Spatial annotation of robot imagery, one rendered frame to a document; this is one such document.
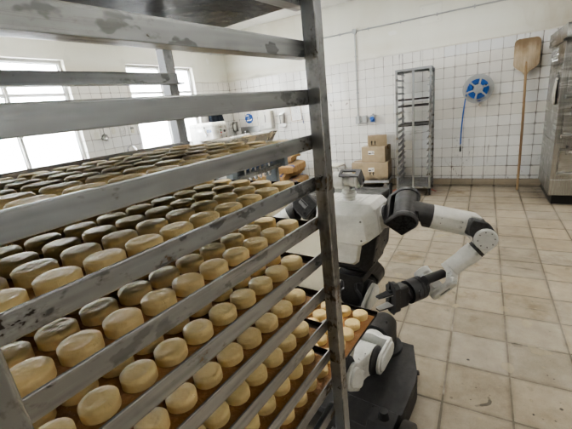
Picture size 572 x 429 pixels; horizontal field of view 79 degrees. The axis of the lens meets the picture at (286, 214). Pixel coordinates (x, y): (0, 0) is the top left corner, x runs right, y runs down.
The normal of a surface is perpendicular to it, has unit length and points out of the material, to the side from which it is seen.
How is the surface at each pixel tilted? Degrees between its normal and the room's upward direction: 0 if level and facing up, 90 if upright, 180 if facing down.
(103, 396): 0
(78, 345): 0
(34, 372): 0
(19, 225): 90
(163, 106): 90
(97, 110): 90
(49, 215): 90
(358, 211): 46
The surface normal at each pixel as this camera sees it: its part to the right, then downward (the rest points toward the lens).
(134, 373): -0.11, -0.95
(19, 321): 0.82, 0.08
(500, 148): -0.47, 0.31
